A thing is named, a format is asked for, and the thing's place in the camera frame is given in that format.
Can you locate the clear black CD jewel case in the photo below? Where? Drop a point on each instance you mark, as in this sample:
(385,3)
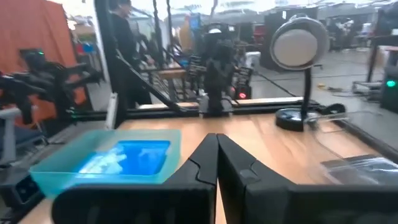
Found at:
(363,169)

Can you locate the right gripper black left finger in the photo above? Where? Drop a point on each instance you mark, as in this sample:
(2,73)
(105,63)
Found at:
(140,202)

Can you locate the black box camera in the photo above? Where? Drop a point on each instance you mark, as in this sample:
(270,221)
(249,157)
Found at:
(21,189)

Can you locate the orange fabric partition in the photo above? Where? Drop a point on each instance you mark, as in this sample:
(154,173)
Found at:
(34,40)

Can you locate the black device red light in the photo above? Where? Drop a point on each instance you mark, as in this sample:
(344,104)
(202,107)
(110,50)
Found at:
(242,91)

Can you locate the person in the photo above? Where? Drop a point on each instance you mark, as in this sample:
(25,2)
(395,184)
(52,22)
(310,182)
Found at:
(127,46)

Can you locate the silver frame bracket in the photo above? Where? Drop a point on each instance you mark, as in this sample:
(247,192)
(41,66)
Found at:
(111,112)

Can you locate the black desk lamp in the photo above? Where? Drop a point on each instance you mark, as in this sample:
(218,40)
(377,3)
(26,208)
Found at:
(298,46)

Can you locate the blue plastic disc case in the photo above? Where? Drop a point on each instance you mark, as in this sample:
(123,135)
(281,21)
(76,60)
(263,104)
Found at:
(130,158)

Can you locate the black neighbouring robot arm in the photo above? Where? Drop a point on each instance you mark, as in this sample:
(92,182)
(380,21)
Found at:
(46,81)

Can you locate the black device green light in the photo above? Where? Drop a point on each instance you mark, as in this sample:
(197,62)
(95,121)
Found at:
(390,90)

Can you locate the translucent teal plastic cup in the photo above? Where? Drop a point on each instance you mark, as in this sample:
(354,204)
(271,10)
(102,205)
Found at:
(62,168)

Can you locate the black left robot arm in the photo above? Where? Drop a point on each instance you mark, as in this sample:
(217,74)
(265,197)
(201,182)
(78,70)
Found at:
(217,46)

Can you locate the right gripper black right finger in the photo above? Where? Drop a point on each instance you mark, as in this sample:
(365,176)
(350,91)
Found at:
(295,202)

